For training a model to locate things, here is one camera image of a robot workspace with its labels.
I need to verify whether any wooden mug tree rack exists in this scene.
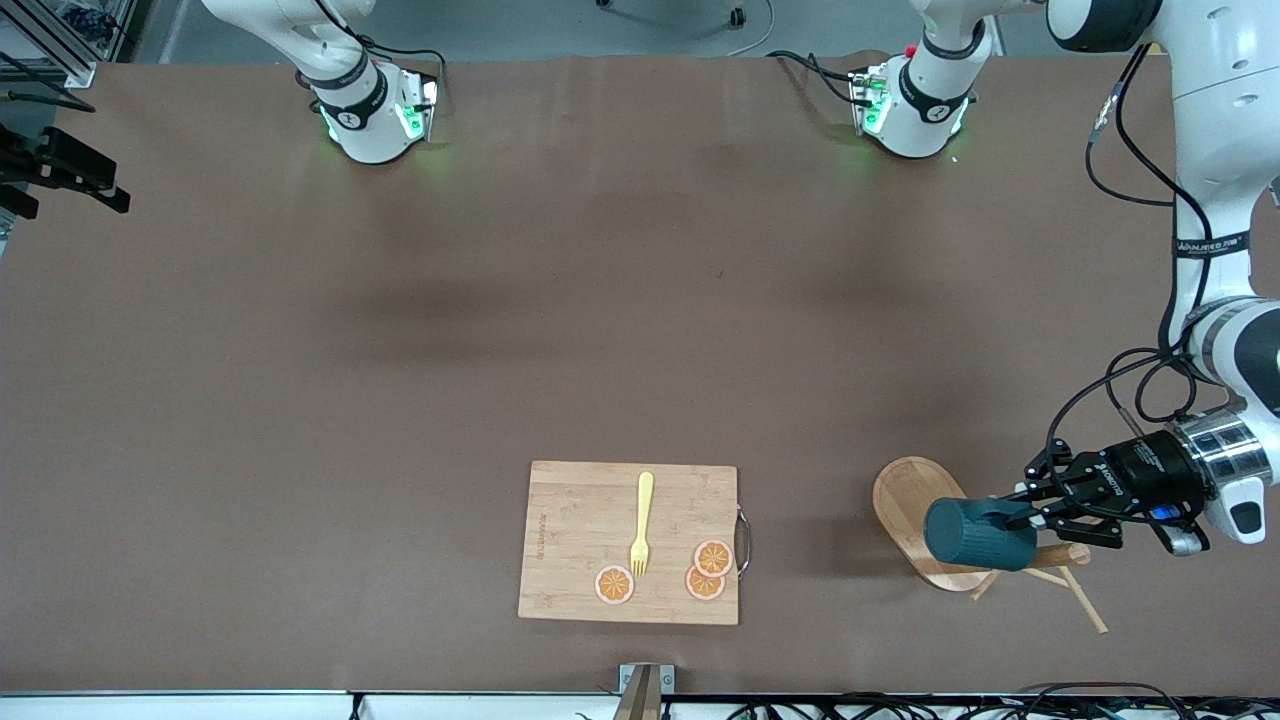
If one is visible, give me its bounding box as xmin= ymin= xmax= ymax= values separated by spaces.
xmin=872 ymin=456 xmax=1110 ymax=635

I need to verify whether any black base cable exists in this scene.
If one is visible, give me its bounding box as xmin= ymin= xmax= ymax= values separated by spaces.
xmin=350 ymin=38 xmax=448 ymax=96
xmin=765 ymin=50 xmax=873 ymax=109

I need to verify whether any black cable bundle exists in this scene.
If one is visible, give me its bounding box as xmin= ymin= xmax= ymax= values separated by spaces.
xmin=725 ymin=682 xmax=1280 ymax=720

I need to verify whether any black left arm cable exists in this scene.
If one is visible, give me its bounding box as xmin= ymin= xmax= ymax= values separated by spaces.
xmin=1044 ymin=42 xmax=1226 ymax=473

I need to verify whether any bamboo cutting board metal handle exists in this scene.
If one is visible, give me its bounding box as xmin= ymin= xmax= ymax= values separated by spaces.
xmin=518 ymin=460 xmax=753 ymax=627

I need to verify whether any aluminium frame with clutter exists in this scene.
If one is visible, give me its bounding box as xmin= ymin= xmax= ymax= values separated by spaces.
xmin=0 ymin=0 xmax=153 ymax=113

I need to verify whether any yellow plastic fork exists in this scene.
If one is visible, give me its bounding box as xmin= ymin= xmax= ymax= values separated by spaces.
xmin=629 ymin=472 xmax=656 ymax=580

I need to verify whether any black right base cable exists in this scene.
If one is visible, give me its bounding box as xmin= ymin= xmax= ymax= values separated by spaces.
xmin=350 ymin=38 xmax=448 ymax=96

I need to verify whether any grey metal camera bracket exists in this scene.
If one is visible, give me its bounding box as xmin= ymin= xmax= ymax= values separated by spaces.
xmin=612 ymin=663 xmax=677 ymax=720

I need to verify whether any black left base cable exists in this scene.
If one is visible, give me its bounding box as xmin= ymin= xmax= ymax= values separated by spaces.
xmin=765 ymin=50 xmax=873 ymax=109

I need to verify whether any white floor cable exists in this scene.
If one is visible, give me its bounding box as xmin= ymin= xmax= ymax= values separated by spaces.
xmin=724 ymin=0 xmax=777 ymax=58

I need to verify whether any dark teal cup yellow inside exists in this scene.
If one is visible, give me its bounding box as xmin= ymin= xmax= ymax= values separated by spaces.
xmin=924 ymin=497 xmax=1039 ymax=573

